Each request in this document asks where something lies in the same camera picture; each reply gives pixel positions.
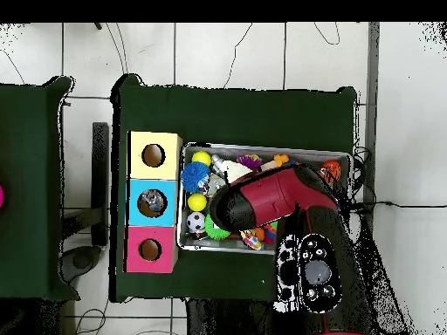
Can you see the cream knitted cloth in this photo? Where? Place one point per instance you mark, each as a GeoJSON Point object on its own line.
{"type": "Point", "coordinates": [237, 172]}

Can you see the orange toy building block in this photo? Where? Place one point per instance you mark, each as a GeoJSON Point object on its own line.
{"type": "Point", "coordinates": [281, 160]}

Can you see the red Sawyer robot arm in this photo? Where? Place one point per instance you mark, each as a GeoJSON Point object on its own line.
{"type": "Point", "coordinates": [279, 195]}

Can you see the shallow clear mesh bin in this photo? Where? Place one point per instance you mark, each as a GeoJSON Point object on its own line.
{"type": "Point", "coordinates": [192, 246]}

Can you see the wooden box with three holes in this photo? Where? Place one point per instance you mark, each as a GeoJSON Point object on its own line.
{"type": "Point", "coordinates": [140, 237]}

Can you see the silver metal can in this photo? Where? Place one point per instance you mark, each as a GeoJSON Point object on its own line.
{"type": "Point", "coordinates": [215, 185]}

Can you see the silver metal pipe fitting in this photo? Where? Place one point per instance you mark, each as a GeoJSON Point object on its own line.
{"type": "Point", "coordinates": [218, 163]}

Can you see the large blue spiky ball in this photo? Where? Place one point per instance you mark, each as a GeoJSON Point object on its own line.
{"type": "Point", "coordinates": [195, 177]}

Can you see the yellow ball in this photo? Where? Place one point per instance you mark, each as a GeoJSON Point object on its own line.
{"type": "Point", "coordinates": [201, 158]}
{"type": "Point", "coordinates": [197, 202]}

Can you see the purple spiky ball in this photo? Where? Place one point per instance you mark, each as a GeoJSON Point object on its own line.
{"type": "Point", "coordinates": [249, 161]}

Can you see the small soccer ball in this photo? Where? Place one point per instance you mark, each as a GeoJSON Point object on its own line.
{"type": "Point", "coordinates": [195, 221]}

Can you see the green googly-eyed spiky ball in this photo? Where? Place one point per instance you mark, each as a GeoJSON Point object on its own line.
{"type": "Point", "coordinates": [215, 230]}

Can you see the colourful patterned cloth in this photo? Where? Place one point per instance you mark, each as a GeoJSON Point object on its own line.
{"type": "Point", "coordinates": [251, 240]}

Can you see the dark green table cloth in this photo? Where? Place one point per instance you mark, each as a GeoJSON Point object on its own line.
{"type": "Point", "coordinates": [244, 112]}
{"type": "Point", "coordinates": [31, 195]}

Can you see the orange tiger striped toy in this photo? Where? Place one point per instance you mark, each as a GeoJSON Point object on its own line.
{"type": "Point", "coordinates": [331, 170]}

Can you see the pink round object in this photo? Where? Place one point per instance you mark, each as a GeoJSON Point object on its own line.
{"type": "Point", "coordinates": [1, 197]}

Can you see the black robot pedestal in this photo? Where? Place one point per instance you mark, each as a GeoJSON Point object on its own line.
{"type": "Point", "coordinates": [223, 321]}

